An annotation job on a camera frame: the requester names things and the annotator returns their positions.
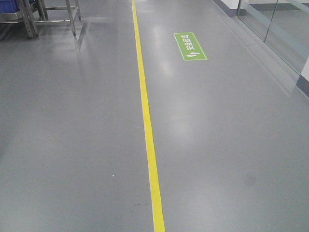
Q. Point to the green text floor sticker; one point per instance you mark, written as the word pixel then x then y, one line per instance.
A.
pixel 189 46

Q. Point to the lower blue plastic bin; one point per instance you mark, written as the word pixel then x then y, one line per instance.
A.
pixel 9 6

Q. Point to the glass partition wall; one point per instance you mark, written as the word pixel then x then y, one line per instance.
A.
pixel 283 25

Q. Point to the stainless steel rack frame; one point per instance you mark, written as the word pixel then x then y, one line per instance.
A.
pixel 34 12

